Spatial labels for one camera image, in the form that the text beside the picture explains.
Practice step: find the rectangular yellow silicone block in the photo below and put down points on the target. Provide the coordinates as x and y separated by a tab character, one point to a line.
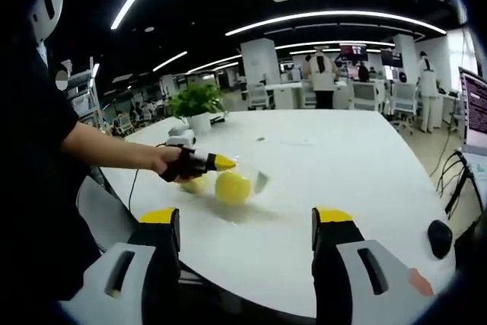
192	186

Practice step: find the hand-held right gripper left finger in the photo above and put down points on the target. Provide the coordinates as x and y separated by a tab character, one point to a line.
114	287

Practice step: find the small black desk item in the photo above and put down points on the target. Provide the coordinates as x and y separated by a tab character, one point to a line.
217	120

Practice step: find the white worn device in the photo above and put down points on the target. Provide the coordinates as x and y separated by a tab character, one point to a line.
47	5

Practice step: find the round yellow silicone block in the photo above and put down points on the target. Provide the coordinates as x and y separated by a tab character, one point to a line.
233	187

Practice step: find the black monitor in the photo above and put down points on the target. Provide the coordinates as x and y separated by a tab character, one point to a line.
392	58

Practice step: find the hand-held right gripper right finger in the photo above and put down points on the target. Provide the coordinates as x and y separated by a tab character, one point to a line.
380	283

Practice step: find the metal shelf rack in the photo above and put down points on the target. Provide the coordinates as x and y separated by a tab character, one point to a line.
85	93

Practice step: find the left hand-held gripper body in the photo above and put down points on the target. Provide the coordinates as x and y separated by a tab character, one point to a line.
190	169

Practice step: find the red screen monitor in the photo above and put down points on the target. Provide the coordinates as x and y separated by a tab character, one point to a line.
354	53

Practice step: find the white office chair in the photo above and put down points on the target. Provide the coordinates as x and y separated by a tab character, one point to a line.
260	96
366	96
404	98

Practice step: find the white mesh chair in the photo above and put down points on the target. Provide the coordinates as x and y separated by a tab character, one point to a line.
110	218

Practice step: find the person's left hand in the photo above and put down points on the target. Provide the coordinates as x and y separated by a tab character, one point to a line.
167	159

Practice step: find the desk monitor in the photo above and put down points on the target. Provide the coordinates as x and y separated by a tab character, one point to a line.
475	112

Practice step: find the black computer mouse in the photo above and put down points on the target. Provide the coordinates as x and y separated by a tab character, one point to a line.
440	239

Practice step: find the green potted plant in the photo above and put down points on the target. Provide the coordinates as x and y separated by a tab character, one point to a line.
198	102

